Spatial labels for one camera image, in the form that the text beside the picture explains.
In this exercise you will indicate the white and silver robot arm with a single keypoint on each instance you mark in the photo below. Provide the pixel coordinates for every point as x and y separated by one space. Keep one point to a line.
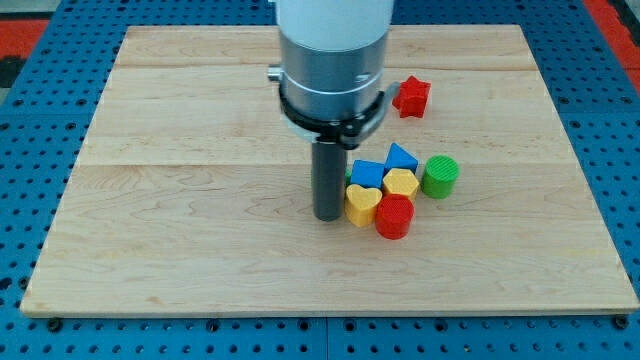
332 62

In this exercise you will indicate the red star block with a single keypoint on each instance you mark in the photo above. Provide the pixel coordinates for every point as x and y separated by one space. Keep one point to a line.
412 98

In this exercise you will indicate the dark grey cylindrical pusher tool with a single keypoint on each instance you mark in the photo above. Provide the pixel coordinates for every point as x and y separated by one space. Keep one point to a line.
328 165

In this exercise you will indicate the green block behind pusher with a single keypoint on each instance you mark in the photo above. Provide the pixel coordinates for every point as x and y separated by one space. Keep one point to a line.
347 177

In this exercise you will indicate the yellow heart block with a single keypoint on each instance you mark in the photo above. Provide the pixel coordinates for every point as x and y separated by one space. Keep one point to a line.
361 204

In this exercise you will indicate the blue cube block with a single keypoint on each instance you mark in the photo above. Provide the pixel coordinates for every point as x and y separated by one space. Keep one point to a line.
367 174

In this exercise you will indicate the blue triangle block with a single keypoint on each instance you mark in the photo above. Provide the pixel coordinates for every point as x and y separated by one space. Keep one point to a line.
398 157

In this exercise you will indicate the red cylinder block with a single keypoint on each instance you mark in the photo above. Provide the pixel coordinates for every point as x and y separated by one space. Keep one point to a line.
394 216

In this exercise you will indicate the yellow hexagon block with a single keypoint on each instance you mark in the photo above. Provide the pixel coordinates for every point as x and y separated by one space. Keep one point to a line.
400 181

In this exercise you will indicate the green cylinder block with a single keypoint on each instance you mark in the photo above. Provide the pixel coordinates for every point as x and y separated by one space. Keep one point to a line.
439 176

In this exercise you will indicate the light wooden board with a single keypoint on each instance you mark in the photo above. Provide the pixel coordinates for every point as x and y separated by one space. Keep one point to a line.
191 198

